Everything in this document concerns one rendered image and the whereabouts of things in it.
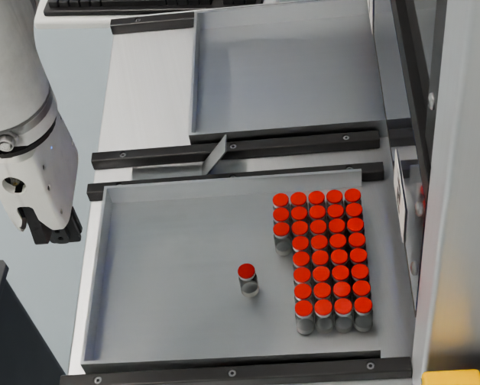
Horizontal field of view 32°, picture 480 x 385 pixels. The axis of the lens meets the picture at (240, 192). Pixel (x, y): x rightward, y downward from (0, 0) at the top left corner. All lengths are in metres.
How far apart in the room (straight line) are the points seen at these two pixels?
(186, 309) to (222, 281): 0.06
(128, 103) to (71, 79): 1.41
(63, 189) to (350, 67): 0.61
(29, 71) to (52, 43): 2.15
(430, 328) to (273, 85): 0.57
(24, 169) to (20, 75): 0.09
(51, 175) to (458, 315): 0.38
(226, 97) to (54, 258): 1.10
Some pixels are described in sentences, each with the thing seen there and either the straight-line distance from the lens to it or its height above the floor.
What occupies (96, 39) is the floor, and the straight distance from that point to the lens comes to 2.79.
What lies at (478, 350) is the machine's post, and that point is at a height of 1.03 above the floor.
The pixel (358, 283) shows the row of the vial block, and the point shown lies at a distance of 0.98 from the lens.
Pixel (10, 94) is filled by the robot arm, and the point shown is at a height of 1.32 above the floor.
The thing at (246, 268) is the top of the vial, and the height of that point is 0.93.
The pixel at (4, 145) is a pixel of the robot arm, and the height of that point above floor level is 1.28.
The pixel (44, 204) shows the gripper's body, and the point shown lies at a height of 1.20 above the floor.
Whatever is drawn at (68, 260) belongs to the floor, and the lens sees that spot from 2.24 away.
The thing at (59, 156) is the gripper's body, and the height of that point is 1.21.
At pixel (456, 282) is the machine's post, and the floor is 1.15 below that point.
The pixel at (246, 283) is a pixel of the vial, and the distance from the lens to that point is 1.01.
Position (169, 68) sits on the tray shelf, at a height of 0.88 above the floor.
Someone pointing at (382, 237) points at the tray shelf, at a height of 0.88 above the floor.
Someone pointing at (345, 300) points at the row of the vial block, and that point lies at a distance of 0.97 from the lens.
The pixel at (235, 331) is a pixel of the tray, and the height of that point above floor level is 0.88.
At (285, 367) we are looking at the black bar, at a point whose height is 0.90.
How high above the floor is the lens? 1.76
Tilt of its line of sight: 51 degrees down
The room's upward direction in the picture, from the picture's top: 11 degrees counter-clockwise
